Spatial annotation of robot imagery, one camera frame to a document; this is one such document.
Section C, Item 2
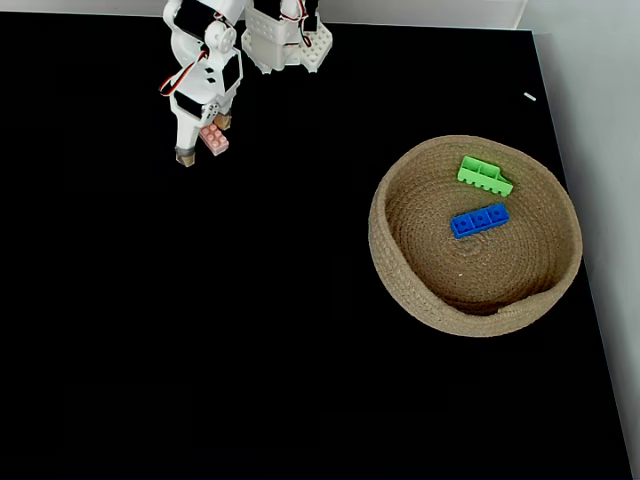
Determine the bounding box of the blue lego block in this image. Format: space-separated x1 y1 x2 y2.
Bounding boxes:
449 201 511 239

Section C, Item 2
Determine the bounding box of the red white black servo cable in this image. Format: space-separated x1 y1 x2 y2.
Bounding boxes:
158 48 210 99

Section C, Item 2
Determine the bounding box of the green lego block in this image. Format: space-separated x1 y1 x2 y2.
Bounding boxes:
456 154 515 198

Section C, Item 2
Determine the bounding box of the round woven rope basket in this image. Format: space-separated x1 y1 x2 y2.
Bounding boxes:
367 134 584 339

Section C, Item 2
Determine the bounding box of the pink lego block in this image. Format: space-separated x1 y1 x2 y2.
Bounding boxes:
198 122 231 157

